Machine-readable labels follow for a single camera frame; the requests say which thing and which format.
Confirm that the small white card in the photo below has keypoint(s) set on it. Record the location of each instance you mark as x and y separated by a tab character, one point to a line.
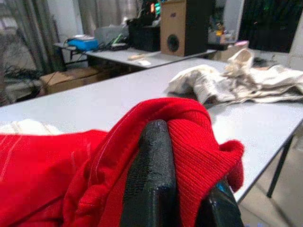
144	63

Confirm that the blue box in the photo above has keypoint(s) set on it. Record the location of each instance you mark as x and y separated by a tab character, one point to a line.
82	43

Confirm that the beige oblong object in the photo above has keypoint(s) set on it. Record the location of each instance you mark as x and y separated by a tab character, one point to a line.
136	57

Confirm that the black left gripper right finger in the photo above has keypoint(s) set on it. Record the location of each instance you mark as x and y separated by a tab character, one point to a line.
220	208

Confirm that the black storage box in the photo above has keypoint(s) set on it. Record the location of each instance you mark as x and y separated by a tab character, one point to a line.
144	37

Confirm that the crumpled cream denim garment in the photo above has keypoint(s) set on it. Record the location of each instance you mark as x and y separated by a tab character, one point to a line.
236	82

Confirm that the flat brown cardboard box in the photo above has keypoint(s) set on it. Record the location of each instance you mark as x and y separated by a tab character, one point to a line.
68	80

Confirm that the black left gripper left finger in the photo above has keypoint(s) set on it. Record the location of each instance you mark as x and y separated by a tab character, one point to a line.
151	177

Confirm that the grey curtain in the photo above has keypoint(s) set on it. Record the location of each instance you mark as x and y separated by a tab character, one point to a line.
35	28

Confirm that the cream denim jacket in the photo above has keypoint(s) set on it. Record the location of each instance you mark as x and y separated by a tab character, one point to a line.
28	126

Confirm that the black table leg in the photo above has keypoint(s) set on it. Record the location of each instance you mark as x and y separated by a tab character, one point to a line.
279	170

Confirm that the wooden speaker box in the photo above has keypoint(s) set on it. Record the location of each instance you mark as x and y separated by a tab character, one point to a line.
172	23

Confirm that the red striped polo shirt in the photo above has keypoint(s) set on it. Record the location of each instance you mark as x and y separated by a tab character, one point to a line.
59	177

